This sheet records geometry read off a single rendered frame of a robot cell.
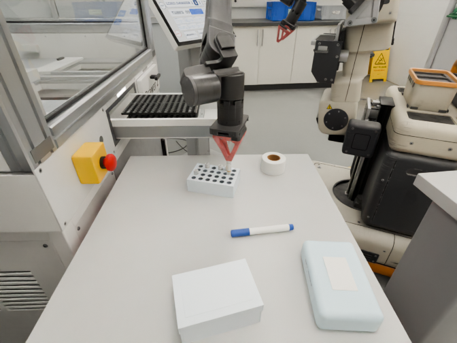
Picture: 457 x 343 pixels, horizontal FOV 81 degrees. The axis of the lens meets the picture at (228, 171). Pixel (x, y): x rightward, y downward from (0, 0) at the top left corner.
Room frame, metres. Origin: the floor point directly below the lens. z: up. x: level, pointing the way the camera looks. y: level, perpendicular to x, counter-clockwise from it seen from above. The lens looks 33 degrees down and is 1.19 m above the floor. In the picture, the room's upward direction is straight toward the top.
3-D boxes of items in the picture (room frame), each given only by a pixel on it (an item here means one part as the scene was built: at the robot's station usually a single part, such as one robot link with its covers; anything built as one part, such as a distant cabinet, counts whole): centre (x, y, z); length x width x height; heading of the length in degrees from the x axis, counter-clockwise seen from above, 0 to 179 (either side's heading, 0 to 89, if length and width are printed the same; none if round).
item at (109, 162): (0.52, 0.27, 0.88); 0.04 x 0.03 x 0.04; 1
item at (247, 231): (0.41, -0.07, 0.77); 0.14 x 0.02 x 0.02; 98
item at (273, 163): (0.67, -0.13, 0.78); 0.07 x 0.07 x 0.04
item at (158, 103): (0.85, 0.21, 0.87); 0.22 x 0.18 x 0.06; 91
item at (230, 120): (0.56, 0.00, 0.98); 0.10 x 0.07 x 0.07; 164
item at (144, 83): (1.16, 0.34, 0.87); 0.29 x 0.02 x 0.11; 1
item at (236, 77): (0.56, 0.00, 1.04); 0.07 x 0.06 x 0.07; 123
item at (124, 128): (0.85, 0.22, 0.86); 0.40 x 0.26 x 0.06; 91
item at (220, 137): (0.56, -0.01, 0.91); 0.07 x 0.07 x 0.09; 74
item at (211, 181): (0.59, 0.04, 0.78); 0.12 x 0.08 x 0.04; 76
